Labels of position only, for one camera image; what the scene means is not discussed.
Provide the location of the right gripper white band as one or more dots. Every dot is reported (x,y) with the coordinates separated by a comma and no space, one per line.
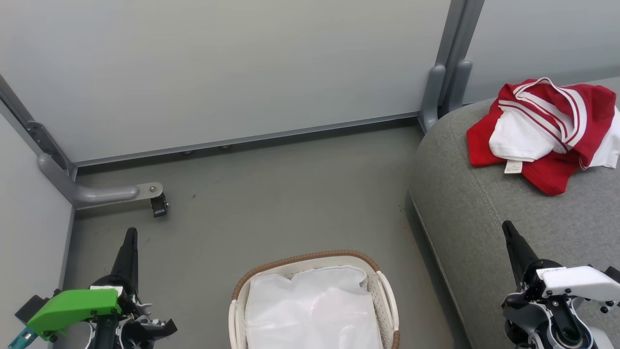
(576,281)

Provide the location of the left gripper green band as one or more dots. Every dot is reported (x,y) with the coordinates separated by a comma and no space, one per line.
(72,305)

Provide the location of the red and white garment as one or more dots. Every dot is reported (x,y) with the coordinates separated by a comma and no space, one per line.
(547,169)

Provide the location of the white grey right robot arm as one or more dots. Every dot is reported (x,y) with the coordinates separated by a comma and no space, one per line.
(547,325)

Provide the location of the white wicker-rimmed laundry basket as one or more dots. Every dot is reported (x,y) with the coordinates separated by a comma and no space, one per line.
(385,295)

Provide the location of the white basket liner cloth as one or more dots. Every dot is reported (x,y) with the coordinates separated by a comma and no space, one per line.
(310,310)

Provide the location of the grey fabric sofa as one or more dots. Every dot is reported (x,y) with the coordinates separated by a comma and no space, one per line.
(484,232)

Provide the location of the small black caster wheel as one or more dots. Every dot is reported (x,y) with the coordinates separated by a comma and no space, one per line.
(159,205)

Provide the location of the long grey partition foot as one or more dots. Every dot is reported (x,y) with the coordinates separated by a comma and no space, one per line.
(92,194)

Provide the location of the dark grey slanted partition rail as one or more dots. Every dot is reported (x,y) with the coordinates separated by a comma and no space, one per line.
(34,133)

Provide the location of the grey upright partition post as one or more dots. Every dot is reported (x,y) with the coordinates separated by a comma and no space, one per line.
(460,29)

